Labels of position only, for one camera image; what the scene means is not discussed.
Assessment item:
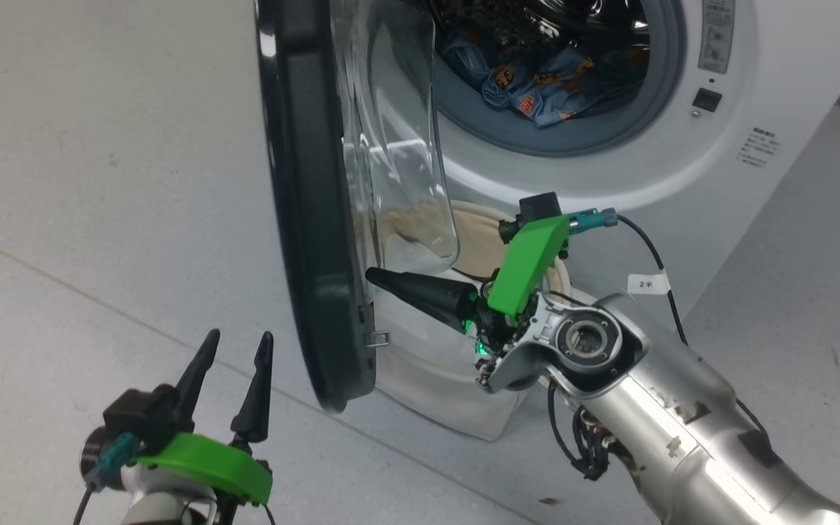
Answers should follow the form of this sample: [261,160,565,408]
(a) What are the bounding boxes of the small white text sticker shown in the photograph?
[736,127,782,168]

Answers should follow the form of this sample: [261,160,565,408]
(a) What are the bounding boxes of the cream fabric laundry basket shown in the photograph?
[375,201,599,443]

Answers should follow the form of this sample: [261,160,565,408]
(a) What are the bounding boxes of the white front-load washing machine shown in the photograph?
[362,0,840,343]

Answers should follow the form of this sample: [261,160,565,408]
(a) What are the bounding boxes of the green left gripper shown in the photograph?
[136,328,275,525]

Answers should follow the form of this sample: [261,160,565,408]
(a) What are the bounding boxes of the teal plug left camera cable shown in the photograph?
[72,432,141,525]

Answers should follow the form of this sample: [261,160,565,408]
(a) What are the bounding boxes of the thin black right arm wires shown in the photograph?
[547,382,616,482]

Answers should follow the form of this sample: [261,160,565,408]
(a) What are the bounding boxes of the white cable length tag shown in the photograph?
[627,271,673,297]

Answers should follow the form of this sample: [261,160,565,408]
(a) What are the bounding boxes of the grey warning label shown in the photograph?
[697,0,736,74]

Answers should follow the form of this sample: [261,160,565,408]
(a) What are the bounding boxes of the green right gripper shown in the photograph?
[365,216,572,358]

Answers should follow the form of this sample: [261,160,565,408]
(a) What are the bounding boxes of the black glass washing machine door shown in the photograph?
[254,0,461,413]

